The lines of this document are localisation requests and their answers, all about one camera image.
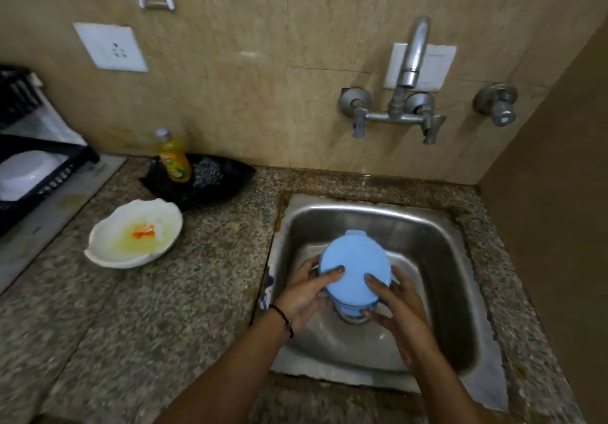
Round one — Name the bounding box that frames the black leaf-shaped tray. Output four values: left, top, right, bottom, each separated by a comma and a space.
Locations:
139, 153, 257, 212

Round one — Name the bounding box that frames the black dish rack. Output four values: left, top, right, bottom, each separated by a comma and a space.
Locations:
0, 64, 101, 237

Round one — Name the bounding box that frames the yellow dish soap bottle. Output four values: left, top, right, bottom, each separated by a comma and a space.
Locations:
154, 128, 193, 183

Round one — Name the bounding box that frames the chrome wall tap valve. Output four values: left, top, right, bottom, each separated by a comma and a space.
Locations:
472, 83, 519, 128

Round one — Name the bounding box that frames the steel wool scrubber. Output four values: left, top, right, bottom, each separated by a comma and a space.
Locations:
191, 157, 224, 189

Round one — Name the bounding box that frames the person's left forearm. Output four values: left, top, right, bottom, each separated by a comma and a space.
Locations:
154, 306, 295, 424

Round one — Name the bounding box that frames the blue lidded container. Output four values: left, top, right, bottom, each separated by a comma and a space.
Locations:
317, 230, 394, 320

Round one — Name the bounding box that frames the stainless steel sink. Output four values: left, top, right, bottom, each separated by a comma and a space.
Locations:
259, 193, 510, 412

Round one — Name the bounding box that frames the chrome wall faucet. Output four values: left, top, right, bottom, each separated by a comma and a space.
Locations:
338, 15, 447, 145

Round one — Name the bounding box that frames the white leaf-shaped bowl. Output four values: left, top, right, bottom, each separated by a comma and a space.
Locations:
84, 198, 184, 269

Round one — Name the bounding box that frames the person's right forearm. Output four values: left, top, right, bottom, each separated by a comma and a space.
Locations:
411, 340, 497, 424

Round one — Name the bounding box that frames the black wrist bracelet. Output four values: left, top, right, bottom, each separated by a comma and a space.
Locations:
268, 303, 295, 339

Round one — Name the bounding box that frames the person's left hand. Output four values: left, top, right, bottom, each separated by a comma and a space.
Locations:
274, 254, 345, 337

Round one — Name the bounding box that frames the steel drainboard tray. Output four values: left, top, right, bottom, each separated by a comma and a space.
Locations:
0, 154, 128, 296

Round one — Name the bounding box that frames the white wall socket plate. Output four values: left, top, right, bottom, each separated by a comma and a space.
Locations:
73, 22, 150, 73

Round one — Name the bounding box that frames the person's right hand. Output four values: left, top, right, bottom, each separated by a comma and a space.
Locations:
360, 265, 440, 370

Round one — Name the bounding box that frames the white switch plate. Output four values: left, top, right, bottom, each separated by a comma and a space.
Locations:
383, 42, 458, 93

